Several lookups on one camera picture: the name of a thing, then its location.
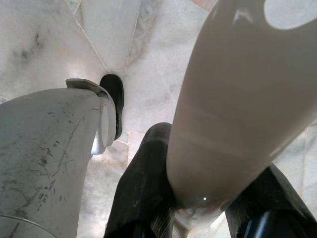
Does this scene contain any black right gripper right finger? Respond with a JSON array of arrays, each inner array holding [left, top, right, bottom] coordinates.
[[224, 162, 317, 238]]

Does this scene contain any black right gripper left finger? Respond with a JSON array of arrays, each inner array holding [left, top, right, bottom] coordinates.
[[103, 122, 178, 238]]

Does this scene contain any beige long-handled dustpan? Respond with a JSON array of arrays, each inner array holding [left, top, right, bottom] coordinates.
[[165, 0, 317, 233]]

